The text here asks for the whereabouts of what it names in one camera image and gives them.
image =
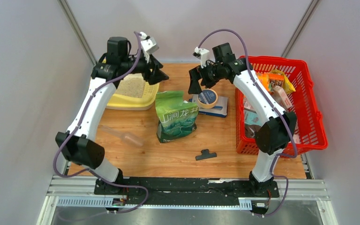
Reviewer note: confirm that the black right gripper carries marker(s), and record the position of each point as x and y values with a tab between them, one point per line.
196	74

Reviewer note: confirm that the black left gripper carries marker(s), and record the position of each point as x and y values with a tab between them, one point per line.
156	76

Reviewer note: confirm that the green cat litter bag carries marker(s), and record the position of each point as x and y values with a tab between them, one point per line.
176	116

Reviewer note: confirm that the clear plastic scoop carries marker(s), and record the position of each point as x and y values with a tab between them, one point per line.
125	137

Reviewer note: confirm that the black bag clip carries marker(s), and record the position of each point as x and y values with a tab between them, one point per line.
205	154

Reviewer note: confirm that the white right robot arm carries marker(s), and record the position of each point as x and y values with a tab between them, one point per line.
278	125

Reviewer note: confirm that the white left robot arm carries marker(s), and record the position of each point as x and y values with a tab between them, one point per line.
77	144

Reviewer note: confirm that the yellow litter box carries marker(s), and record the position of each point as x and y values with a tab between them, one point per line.
132	93

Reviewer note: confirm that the grey labelled box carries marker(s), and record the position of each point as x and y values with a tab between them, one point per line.
247	105

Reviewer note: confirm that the orange green box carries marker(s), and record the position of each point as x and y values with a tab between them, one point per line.
269	80

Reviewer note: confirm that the pink white box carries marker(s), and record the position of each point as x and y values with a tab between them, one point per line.
280	96

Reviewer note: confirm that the blue white card package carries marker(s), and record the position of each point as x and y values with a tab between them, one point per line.
220	110

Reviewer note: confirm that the teal packet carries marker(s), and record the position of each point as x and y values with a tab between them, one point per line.
251	118

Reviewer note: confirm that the dark brown packet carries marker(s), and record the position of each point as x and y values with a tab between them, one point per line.
251	130

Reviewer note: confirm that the red plastic basket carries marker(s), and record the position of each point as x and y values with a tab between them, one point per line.
310	128

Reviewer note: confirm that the yellow snack bag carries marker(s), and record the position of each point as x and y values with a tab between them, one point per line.
287	85

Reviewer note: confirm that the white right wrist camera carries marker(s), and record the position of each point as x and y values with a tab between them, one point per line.
203	55

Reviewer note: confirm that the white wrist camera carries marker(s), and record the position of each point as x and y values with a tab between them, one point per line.
149	45
203	55

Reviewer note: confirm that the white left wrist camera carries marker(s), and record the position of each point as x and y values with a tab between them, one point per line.
149	45

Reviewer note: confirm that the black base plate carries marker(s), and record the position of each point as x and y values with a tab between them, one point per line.
178	191

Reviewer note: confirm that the aluminium frame rail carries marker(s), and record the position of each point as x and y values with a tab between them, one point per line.
279	195

